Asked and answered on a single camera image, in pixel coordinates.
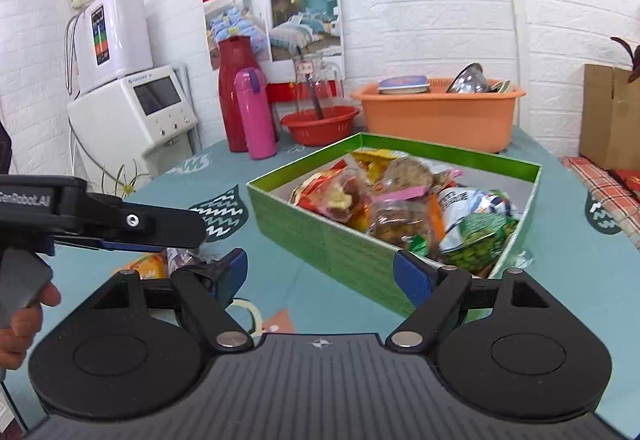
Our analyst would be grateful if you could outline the green cardboard box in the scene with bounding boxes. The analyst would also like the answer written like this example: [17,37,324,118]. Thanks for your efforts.
[246,131,543,318]

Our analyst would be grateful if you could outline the dark red plant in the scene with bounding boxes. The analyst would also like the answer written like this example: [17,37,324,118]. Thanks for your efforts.
[611,36,640,83]

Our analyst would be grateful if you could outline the red thermos jug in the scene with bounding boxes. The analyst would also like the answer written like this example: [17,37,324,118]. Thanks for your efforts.
[218,36,266,152]

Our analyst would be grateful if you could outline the white water purifier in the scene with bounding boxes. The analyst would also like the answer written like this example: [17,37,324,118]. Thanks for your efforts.
[65,0,153,96]

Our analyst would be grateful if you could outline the orange paper piece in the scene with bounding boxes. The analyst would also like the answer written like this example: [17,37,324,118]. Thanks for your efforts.
[261,309,297,334]

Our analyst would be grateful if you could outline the red peanut snack packet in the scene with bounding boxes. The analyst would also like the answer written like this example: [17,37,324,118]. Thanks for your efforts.
[289,167,373,223]

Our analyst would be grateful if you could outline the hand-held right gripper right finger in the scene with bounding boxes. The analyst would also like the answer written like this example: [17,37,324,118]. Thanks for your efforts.
[385,250,567,352]

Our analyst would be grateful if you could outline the blue plate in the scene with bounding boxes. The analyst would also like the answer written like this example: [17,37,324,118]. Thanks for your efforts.
[377,75,432,95]

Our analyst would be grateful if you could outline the white appliance with screen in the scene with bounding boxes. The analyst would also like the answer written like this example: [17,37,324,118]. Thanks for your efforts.
[66,62,201,191]

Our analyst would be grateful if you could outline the person's left hand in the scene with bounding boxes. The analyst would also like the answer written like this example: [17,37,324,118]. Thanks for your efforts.
[0,284,62,371]

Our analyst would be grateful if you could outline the orange-edged clear pastry packet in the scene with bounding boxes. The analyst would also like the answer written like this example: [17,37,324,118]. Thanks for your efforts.
[112,252,168,281]

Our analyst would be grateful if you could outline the golden yellow snack packet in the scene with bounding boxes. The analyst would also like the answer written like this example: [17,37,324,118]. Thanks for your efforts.
[350,149,408,173]

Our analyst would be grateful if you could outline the orange plastic basin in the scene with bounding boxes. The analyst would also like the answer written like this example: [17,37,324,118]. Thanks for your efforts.
[350,79,527,153]

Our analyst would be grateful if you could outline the red gift box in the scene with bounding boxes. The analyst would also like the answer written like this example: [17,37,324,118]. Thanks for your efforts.
[265,82,301,107]

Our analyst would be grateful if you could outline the glass pitcher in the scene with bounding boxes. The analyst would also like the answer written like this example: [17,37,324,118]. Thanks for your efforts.
[294,52,346,118]

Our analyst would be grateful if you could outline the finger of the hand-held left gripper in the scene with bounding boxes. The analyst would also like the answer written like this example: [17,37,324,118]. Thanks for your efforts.
[55,192,209,254]

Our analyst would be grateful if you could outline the pink thermos bottle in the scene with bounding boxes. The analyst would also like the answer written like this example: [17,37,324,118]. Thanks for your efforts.
[235,68,278,160]

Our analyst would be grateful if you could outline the red plaid cloth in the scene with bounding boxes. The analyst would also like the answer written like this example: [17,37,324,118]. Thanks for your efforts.
[560,155,640,248]

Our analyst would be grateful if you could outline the large cardboard box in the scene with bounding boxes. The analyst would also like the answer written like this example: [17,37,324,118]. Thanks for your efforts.
[579,63,640,171]

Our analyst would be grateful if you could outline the bedding wall poster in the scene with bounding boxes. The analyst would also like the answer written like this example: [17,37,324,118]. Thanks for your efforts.
[203,0,346,71]

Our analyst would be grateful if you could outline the steel bowl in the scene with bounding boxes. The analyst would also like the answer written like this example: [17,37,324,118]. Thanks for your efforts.
[446,62,493,94]

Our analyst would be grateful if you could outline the red plastic basket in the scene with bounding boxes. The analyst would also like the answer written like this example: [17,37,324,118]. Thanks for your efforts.
[280,106,360,147]

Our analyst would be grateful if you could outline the cream tape ring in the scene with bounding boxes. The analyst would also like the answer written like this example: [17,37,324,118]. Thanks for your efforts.
[227,298,264,338]

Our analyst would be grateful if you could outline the green pea snack packet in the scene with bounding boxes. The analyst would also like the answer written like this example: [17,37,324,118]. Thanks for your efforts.
[412,214,520,273]

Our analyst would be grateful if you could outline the clear sausage stick packet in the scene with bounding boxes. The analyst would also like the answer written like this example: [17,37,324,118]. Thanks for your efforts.
[167,247,206,273]

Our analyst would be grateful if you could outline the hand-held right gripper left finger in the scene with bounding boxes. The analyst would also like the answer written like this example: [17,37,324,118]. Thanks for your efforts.
[75,248,255,354]

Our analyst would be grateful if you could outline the teal tablecloth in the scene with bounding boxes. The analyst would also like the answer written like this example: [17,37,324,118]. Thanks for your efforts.
[50,125,640,421]

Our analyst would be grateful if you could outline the red envelopes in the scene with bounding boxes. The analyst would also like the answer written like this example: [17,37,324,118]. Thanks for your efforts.
[612,167,640,201]

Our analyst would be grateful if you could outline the thin-leaf plant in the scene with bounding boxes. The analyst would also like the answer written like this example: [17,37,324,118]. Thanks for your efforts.
[97,159,151,201]

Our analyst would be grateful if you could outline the white illustrated snack packet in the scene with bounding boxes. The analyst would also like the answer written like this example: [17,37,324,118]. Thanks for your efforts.
[437,186,521,233]

